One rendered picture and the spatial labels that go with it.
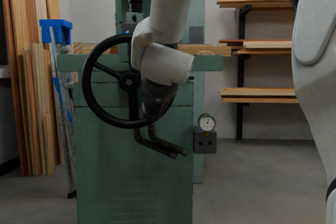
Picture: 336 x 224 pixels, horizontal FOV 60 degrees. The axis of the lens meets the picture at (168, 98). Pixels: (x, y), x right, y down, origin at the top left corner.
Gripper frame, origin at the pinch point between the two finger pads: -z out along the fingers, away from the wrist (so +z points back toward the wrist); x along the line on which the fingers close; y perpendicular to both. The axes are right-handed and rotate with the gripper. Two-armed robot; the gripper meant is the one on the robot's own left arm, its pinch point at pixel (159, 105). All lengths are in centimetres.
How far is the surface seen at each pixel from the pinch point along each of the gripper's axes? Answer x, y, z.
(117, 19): 40, 47, -35
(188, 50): 37.5, 7.9, -26.3
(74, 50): 8.1, 40.5, -15.4
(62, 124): -4, 68, -106
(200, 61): 28.7, -0.6, -15.3
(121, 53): 11.5, 21.2, -6.2
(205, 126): 9.9, -13.5, -21.5
